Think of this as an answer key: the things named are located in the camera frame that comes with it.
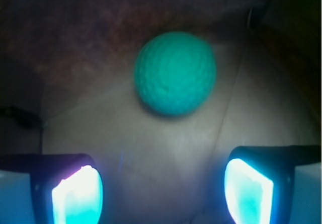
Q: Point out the green dimpled ball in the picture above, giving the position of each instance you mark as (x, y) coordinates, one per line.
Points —
(174, 73)

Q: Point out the brown paper bag tray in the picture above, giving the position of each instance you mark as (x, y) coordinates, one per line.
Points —
(71, 63)

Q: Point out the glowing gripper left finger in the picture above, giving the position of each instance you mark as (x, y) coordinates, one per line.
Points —
(62, 188)

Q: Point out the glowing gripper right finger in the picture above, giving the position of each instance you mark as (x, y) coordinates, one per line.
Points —
(274, 184)

